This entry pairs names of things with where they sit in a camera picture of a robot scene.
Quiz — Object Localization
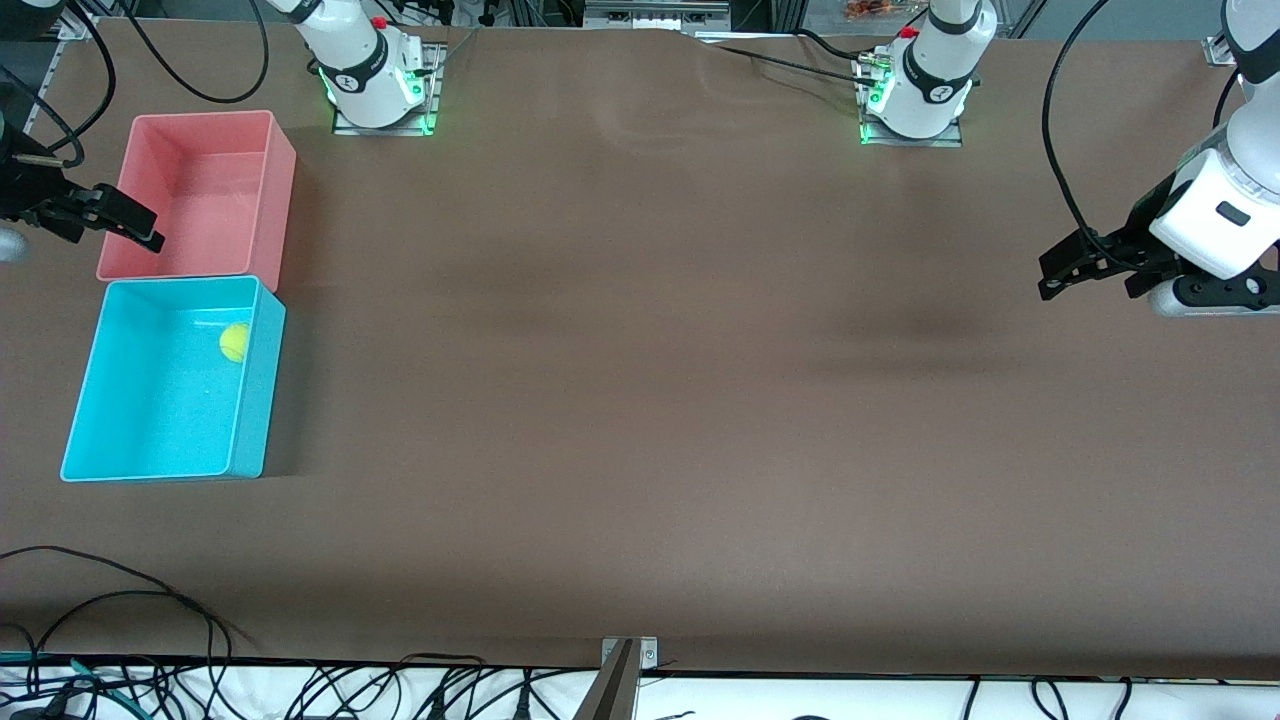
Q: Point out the silver metal bracket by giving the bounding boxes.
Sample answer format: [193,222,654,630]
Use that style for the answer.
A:
[601,636,660,671]

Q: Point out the pink plastic bin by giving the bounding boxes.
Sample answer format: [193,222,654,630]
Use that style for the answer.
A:
[96,110,298,283]

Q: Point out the silver aluminium rail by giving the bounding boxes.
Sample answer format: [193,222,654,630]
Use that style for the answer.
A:
[583,0,731,31]

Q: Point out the teal cable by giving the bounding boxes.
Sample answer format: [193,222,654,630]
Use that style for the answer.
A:
[0,650,131,713]

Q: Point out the blue plastic bin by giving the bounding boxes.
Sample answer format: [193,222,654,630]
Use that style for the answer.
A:
[60,275,287,484]

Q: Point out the black table cable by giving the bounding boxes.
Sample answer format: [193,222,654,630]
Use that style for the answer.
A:
[795,28,886,63]
[715,42,881,87]

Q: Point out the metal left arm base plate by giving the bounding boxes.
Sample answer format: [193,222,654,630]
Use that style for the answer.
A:
[858,50,966,149]

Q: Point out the short black loop cable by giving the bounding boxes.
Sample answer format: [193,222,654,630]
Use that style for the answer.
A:
[28,588,219,693]

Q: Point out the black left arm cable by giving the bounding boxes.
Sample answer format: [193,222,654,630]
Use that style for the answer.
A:
[1042,0,1116,269]

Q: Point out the dark grey metal post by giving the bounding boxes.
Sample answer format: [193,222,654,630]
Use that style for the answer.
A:
[572,640,641,720]

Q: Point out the long black loop cable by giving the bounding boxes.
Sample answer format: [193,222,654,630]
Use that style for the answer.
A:
[0,545,256,651]

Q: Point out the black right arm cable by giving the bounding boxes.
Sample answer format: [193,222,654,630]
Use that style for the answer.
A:
[115,0,271,104]

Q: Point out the black coiled cable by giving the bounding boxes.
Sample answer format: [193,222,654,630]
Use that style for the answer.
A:
[0,0,117,169]

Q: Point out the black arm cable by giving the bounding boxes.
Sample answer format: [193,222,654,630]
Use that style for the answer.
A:
[115,0,271,104]
[1042,0,1116,269]

